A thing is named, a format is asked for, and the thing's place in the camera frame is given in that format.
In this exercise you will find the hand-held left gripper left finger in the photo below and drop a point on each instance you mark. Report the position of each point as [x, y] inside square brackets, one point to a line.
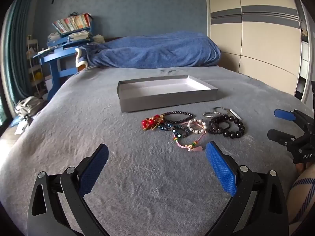
[94, 169]

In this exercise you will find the row of books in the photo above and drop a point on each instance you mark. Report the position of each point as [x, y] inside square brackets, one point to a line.
[71, 22]

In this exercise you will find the blue wooden desk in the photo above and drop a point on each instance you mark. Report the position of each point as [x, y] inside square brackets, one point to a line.
[55, 71]

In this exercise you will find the blue blanket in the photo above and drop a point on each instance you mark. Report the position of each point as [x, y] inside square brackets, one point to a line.
[152, 49]

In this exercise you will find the white narrow shelf rack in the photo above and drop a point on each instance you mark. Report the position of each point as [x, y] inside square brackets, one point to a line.
[34, 61]

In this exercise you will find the white plush toy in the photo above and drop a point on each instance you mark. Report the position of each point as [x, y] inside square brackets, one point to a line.
[99, 38]

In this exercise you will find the teal curtain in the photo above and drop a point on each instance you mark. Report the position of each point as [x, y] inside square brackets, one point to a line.
[17, 54]

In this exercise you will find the grey bag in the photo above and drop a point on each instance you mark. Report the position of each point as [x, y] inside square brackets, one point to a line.
[27, 105]

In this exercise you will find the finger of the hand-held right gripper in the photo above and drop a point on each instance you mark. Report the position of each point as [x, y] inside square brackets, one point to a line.
[278, 135]
[283, 114]

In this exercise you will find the beige wardrobe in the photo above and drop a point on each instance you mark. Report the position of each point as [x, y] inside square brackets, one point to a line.
[258, 29]

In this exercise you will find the grey bed cover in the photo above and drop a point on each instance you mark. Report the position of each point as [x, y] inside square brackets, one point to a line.
[98, 127]

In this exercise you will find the grey shallow cardboard box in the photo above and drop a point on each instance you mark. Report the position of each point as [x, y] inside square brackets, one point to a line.
[160, 100]

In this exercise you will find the stack of papers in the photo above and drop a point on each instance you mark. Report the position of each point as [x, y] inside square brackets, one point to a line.
[80, 36]

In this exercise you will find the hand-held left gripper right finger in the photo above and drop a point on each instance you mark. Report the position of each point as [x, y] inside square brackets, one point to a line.
[221, 169]

